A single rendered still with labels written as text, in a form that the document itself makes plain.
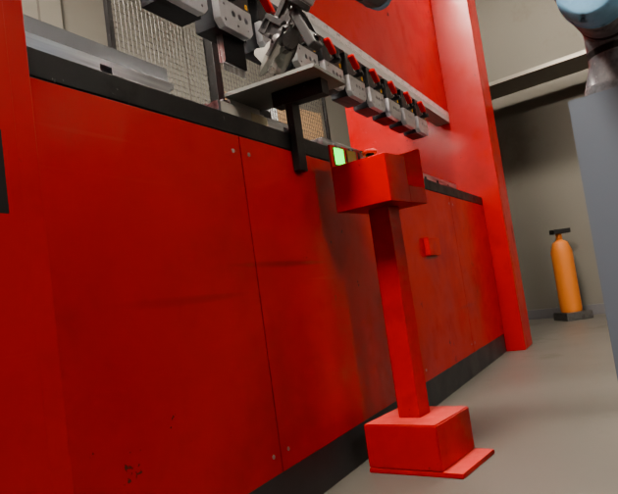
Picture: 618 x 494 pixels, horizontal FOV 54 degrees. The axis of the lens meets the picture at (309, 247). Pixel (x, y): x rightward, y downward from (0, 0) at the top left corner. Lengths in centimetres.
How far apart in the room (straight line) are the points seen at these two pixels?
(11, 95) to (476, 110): 310
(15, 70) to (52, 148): 17
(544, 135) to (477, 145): 187
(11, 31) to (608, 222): 107
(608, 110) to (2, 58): 105
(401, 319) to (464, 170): 216
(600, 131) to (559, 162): 406
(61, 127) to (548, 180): 473
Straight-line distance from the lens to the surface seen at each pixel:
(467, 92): 372
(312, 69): 150
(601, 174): 133
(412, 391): 159
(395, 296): 157
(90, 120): 105
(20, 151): 81
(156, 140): 114
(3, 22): 86
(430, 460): 153
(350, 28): 252
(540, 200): 542
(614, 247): 132
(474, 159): 363
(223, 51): 170
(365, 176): 153
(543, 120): 548
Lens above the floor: 46
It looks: 5 degrees up
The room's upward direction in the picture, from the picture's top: 8 degrees counter-clockwise
